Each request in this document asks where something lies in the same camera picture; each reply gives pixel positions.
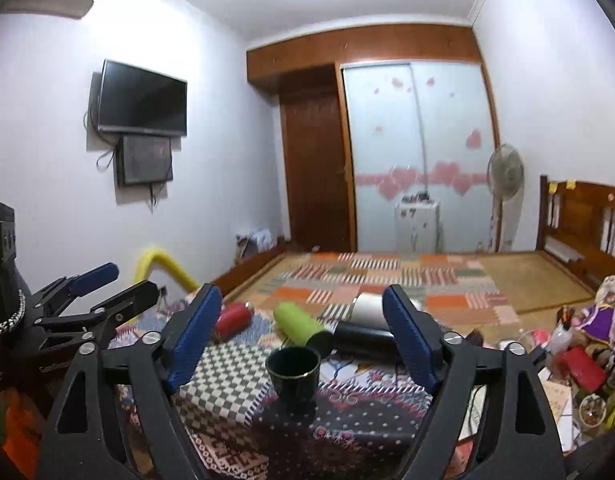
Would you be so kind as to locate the green bottle black cap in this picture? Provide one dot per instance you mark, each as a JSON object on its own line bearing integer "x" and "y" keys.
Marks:
{"x": 298, "y": 326}

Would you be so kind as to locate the wooden bed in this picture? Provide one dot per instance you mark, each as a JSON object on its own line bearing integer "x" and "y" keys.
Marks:
{"x": 582, "y": 210}

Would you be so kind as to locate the red box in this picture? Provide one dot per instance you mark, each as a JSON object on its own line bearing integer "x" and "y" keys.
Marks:
{"x": 582, "y": 367}

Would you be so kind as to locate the patchwork blanket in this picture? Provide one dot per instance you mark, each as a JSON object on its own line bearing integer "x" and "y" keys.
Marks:
{"x": 367, "y": 277}

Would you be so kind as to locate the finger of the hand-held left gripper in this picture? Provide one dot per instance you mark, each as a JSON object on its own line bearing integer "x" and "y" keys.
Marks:
{"x": 132, "y": 300}
{"x": 95, "y": 277}

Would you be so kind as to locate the woven bed mat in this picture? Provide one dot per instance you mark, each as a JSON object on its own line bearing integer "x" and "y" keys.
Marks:
{"x": 532, "y": 275}

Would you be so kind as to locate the white cup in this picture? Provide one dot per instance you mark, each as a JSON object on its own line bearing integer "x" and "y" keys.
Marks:
{"x": 370, "y": 310}

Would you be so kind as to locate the small wall monitor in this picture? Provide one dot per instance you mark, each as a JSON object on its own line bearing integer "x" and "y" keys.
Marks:
{"x": 145, "y": 157}

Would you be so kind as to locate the plush toy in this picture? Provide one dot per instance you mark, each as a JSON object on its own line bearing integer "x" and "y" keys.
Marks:
{"x": 610, "y": 310}

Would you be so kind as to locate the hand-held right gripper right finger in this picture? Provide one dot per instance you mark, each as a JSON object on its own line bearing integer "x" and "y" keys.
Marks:
{"x": 408, "y": 341}

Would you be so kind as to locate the brown wooden door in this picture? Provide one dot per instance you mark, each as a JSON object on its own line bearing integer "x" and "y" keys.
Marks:
{"x": 315, "y": 170}

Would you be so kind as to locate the small white cabinet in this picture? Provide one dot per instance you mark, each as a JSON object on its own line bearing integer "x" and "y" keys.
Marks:
{"x": 417, "y": 227}

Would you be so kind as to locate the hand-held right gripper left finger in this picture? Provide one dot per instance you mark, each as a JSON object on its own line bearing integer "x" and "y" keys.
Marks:
{"x": 195, "y": 336}

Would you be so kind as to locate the wall-mounted television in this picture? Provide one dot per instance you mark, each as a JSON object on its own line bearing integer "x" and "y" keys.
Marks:
{"x": 142, "y": 97}

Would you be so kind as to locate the wooden wardrobe with sliding doors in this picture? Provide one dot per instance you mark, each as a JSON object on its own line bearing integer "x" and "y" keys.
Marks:
{"x": 387, "y": 125}

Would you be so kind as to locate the yellow foam pipe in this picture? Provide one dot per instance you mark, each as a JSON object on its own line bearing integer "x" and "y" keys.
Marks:
{"x": 165, "y": 264}

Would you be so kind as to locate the wall air conditioner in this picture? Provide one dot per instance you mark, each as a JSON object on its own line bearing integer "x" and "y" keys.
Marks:
{"x": 47, "y": 4}

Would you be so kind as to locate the printed patterned blanket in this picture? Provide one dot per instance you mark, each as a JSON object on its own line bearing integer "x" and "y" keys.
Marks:
{"x": 352, "y": 410}

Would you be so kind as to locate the dark green cup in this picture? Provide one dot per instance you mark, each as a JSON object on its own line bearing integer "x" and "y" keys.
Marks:
{"x": 292, "y": 377}

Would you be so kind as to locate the checkered cloth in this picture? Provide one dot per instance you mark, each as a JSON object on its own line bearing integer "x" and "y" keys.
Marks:
{"x": 222, "y": 385}

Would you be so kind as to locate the clear glass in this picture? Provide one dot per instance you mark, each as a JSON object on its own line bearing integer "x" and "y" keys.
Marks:
{"x": 592, "y": 412}

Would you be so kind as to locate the standing fan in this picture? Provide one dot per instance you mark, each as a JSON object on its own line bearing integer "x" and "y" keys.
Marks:
{"x": 506, "y": 172}

